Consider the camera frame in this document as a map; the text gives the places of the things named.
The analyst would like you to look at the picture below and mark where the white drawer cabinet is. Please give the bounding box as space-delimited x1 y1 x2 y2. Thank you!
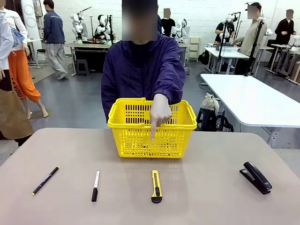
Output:
188 37 202 62

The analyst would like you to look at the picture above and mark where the beige cloth bag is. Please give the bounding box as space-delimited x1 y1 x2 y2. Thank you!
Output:
201 93 220 115

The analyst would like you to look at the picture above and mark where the person in beige jacket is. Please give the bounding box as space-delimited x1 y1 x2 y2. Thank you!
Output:
233 2 268 75

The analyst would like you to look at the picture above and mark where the dark stool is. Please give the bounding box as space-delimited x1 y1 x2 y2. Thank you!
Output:
196 107 225 132

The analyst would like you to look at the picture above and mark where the brown paper bag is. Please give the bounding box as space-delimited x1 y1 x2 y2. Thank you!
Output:
0 88 35 141

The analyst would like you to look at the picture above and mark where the mannequin with orange pants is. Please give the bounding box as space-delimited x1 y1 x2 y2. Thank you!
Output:
1 0 49 120

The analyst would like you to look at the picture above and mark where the person's left hand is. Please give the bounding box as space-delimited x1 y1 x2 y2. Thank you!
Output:
150 93 173 141

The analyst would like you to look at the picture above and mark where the black stapler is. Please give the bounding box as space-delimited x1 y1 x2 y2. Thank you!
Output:
239 161 273 195

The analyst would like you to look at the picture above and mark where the white tower air conditioner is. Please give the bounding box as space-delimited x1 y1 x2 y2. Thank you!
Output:
20 0 45 39

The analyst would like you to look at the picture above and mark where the man in blue jacket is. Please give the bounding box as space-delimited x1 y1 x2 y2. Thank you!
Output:
43 0 69 80

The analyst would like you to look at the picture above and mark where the yellow black utility knife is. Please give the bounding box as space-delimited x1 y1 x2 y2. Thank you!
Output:
151 170 163 203

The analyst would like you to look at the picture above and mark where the mannequin in light blue shirt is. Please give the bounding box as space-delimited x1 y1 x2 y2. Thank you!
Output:
0 11 15 91

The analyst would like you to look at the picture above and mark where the person in purple jacket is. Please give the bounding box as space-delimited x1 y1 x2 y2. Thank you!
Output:
101 0 186 122

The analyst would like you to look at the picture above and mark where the large white table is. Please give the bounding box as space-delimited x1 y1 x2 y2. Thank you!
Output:
200 74 300 128

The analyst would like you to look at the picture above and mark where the white marker black cap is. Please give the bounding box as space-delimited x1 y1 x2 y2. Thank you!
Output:
91 170 100 203

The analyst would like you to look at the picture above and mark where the tall black tripod stand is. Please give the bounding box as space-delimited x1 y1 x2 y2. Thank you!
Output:
244 18 266 77

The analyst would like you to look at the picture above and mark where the black mesh office chair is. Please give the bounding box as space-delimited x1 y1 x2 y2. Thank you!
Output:
37 48 47 66

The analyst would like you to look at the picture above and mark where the person in black t-shirt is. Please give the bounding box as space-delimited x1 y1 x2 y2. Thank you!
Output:
215 21 235 44

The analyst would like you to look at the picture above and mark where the person in black jacket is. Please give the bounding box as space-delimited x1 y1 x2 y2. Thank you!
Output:
274 9 296 45

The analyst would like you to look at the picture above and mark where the short black tripod stand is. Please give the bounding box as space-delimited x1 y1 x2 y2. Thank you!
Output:
217 20 230 60

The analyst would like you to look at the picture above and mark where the black backpack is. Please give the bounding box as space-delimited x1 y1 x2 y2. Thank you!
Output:
198 50 210 66

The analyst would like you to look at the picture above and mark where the black pen yellow tip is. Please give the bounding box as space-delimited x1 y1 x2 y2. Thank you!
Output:
31 166 60 196

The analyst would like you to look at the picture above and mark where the yellow plastic shopping basket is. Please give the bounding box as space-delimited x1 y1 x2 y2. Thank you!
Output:
107 97 197 159

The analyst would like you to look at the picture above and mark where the person's left forearm purple sleeve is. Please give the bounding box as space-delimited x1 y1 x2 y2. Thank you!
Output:
152 81 186 105

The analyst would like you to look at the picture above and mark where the white background desk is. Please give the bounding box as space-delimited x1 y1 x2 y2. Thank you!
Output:
203 46 249 75

